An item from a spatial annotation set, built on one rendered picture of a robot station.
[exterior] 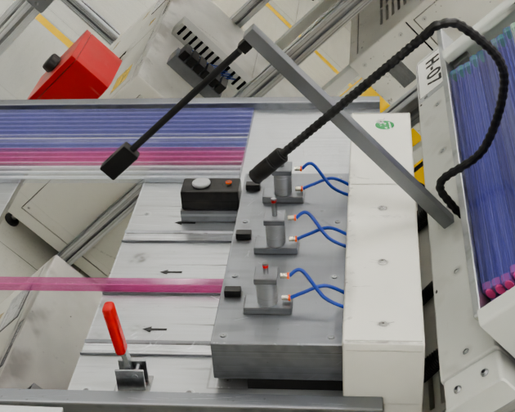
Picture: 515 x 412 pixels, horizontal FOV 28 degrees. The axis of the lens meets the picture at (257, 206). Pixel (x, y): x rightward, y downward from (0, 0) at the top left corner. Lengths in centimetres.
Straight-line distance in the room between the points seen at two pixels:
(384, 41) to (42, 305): 106
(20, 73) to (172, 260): 215
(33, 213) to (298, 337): 179
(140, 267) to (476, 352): 46
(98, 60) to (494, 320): 127
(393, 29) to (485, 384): 151
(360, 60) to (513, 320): 153
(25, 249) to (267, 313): 181
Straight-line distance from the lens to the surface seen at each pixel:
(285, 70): 110
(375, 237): 115
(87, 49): 206
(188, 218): 134
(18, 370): 165
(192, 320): 118
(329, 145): 150
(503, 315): 95
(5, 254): 278
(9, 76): 332
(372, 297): 106
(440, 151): 134
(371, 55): 241
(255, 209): 125
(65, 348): 174
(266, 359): 105
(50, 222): 277
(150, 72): 254
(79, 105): 167
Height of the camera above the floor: 172
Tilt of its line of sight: 26 degrees down
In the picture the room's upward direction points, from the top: 51 degrees clockwise
